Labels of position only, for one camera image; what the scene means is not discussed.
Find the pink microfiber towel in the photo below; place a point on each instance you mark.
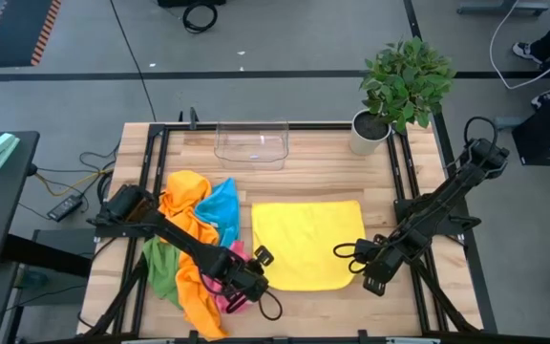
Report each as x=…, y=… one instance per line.
x=240, y=248

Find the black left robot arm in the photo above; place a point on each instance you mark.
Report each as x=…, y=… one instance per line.
x=186, y=238

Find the green microfiber towel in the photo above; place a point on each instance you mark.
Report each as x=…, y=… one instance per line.
x=160, y=267

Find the black table-edge bracket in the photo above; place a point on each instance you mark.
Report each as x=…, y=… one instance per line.
x=192, y=117

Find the black power adapter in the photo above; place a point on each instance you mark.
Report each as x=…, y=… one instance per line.
x=65, y=207

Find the blue microfiber towel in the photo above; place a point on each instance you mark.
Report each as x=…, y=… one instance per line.
x=220, y=208

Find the black desk foot beam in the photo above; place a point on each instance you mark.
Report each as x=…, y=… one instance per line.
x=46, y=255

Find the person's shoe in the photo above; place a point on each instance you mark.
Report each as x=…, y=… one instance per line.
x=525, y=50
x=542, y=99

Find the black orange-striped floor mat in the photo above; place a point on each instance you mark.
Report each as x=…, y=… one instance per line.
x=12, y=33

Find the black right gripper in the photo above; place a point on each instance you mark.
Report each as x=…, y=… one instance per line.
x=385, y=258

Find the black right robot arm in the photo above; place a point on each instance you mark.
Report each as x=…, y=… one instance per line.
x=447, y=197

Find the black cabinet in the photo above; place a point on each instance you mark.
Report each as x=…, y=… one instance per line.
x=547, y=138

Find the clear plastic bin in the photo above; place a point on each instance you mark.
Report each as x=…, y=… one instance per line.
x=251, y=143

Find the yellow microfiber towel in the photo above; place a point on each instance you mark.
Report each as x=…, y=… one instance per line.
x=308, y=243

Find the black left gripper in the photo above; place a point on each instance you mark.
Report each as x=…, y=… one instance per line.
x=248, y=284

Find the grey desk foot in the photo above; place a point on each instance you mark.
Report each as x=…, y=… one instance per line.
x=494, y=8

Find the potted plant in white pot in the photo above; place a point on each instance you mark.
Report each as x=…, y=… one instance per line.
x=401, y=81

